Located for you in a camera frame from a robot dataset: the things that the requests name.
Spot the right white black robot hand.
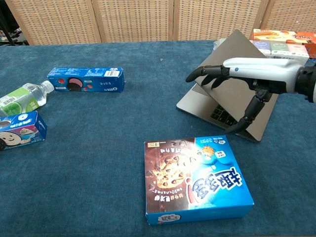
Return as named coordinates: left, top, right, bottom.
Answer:
left=185, top=57, right=301, bottom=135

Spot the grey laptop computer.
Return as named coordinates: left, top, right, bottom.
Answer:
left=176, top=29, right=281, bottom=143

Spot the pastel tissue multipack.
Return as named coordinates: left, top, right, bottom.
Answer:
left=212, top=39, right=310, bottom=59

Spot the cream orange snack box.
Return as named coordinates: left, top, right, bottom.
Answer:
left=249, top=29, right=297, bottom=42

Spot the red-orange snack box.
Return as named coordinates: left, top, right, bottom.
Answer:
left=288, top=31, right=316, bottom=59

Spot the blue chocolate chip cookie box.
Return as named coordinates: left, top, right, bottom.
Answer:
left=144, top=135, right=255, bottom=226

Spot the woven wooden folding screen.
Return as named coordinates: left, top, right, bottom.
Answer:
left=4, top=0, right=316, bottom=46

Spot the long blue Oreo box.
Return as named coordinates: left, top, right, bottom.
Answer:
left=46, top=67, right=126, bottom=93

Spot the blue tablecloth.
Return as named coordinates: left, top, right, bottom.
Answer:
left=0, top=39, right=316, bottom=237

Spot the clear green-label water bottle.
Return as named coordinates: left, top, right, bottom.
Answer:
left=0, top=80, right=55, bottom=117

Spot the small blue cartoon Oreo box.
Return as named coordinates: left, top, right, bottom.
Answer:
left=0, top=110, right=47, bottom=152

